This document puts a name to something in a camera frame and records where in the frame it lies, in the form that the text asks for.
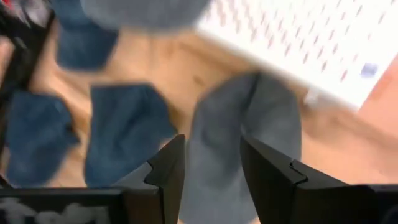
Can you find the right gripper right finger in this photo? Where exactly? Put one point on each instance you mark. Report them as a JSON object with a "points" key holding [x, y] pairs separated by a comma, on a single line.
{"points": [[280, 186]]}

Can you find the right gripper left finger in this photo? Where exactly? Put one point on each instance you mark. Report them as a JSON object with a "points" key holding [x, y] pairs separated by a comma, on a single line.
{"points": [[168, 174]]}

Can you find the white perforated metal shelf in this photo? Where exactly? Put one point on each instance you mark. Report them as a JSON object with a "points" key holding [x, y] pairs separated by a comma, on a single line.
{"points": [[311, 40]]}

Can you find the blue denim baseball cap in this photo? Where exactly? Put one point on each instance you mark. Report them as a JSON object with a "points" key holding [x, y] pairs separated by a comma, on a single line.
{"points": [[127, 133], [37, 137], [84, 43]]}

